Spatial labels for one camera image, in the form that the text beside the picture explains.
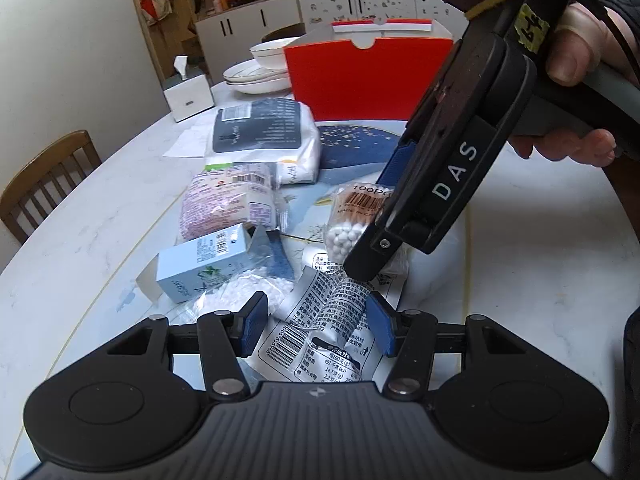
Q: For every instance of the white barcode plastic packet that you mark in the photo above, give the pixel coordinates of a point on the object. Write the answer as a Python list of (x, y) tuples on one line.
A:
[(305, 355)]

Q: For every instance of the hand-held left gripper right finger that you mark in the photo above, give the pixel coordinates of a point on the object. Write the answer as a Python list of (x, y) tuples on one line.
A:
[(382, 327)]

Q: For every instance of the dark wooden chair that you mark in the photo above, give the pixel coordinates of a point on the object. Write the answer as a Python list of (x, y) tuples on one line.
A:
[(282, 32)]

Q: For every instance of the white plate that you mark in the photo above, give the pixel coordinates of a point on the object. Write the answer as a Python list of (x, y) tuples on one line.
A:
[(255, 80)]

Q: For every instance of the navy and white packet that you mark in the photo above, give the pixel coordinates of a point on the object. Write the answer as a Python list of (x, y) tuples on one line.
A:
[(265, 135)]

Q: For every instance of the person's right hand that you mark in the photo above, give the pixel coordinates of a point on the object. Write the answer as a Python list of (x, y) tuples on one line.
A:
[(575, 50)]

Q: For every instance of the cotton swab bag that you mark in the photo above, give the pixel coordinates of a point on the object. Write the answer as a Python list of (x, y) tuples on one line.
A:
[(350, 220), (230, 295)]

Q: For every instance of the white fridge with magnets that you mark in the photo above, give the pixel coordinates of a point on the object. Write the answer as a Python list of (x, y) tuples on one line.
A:
[(360, 2)]

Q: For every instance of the red and white bag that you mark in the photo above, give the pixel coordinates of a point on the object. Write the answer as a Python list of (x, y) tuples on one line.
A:
[(156, 7)]

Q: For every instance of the white paper napkin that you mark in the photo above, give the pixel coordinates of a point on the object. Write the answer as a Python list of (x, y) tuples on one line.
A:
[(187, 135)]

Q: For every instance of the red cardboard box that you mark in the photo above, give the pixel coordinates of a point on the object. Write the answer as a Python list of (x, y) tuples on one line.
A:
[(350, 70)]

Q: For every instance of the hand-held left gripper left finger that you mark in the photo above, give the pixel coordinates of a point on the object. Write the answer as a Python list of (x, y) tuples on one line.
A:
[(252, 322)]

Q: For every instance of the cream wall cabinet unit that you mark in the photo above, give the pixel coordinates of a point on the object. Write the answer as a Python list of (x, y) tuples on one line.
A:
[(240, 20)]

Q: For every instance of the green and white tissue box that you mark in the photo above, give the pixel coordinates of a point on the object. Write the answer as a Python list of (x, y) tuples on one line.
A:
[(187, 95)]

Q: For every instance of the white bowl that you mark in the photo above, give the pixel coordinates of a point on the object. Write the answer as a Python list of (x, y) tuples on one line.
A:
[(272, 52)]

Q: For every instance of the wooden dining chair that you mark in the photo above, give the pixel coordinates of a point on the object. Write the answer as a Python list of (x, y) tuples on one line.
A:
[(45, 180)]

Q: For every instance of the light blue small carton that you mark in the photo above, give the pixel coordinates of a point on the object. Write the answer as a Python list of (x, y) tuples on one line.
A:
[(200, 265)]

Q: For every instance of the pink printed packet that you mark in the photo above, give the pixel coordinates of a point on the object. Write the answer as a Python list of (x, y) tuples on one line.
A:
[(225, 200)]

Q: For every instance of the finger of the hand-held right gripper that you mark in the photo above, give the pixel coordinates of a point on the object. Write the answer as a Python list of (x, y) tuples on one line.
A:
[(395, 165), (367, 255)]

